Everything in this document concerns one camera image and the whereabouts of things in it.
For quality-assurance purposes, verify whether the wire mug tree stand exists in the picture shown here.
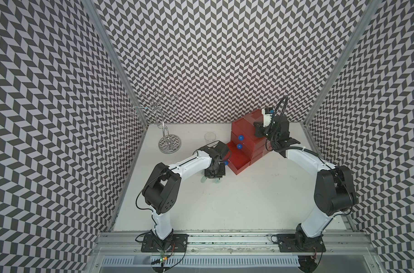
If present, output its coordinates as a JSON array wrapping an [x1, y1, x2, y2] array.
[[132, 92, 182, 154]]

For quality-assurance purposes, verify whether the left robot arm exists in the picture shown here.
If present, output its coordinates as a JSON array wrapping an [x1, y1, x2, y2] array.
[[140, 141, 231, 241]]

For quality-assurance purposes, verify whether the red drawer cabinet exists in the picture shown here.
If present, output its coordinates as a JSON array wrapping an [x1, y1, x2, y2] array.
[[231, 109, 269, 166]]

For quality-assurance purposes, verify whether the clear plastic cup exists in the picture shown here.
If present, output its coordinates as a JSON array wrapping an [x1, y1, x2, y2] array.
[[204, 132, 217, 143]]

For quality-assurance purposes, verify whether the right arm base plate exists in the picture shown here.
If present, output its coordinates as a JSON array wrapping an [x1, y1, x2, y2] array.
[[276, 233, 326, 253]]

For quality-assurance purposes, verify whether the aluminium front rail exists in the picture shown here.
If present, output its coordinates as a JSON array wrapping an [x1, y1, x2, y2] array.
[[91, 230, 377, 256]]

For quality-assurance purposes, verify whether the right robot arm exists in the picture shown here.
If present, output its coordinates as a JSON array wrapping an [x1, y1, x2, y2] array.
[[254, 115, 358, 242]]

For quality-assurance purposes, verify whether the red bottom drawer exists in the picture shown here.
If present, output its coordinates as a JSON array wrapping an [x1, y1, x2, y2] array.
[[227, 142, 251, 175]]

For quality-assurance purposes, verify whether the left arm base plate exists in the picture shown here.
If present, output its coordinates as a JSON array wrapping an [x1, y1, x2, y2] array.
[[141, 233, 189, 253]]

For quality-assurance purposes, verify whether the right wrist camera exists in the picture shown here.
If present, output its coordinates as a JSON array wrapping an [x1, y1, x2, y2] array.
[[261, 107, 274, 127]]

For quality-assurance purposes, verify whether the red drawer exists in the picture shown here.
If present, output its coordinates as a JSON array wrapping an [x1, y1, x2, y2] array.
[[231, 109, 267, 138], [227, 142, 251, 175], [231, 133, 268, 156]]

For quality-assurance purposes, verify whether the red top drawer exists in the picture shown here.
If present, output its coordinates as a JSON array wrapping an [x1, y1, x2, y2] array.
[[231, 109, 267, 138]]

